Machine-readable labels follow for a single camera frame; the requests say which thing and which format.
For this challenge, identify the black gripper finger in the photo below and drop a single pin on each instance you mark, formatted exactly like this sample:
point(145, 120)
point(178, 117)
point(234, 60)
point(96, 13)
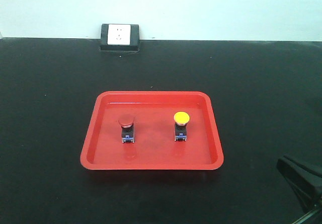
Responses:
point(304, 179)

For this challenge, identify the yellow mushroom push button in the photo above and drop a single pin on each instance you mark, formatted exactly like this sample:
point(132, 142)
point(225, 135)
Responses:
point(181, 120)

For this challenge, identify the red mushroom push button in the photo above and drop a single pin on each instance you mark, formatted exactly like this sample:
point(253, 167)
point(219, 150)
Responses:
point(126, 121)

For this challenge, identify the red plastic tray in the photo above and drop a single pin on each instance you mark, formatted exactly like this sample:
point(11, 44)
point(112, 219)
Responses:
point(154, 147)

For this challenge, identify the white socket black box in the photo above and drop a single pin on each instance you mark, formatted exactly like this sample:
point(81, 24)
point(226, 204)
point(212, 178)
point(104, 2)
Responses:
point(120, 38)

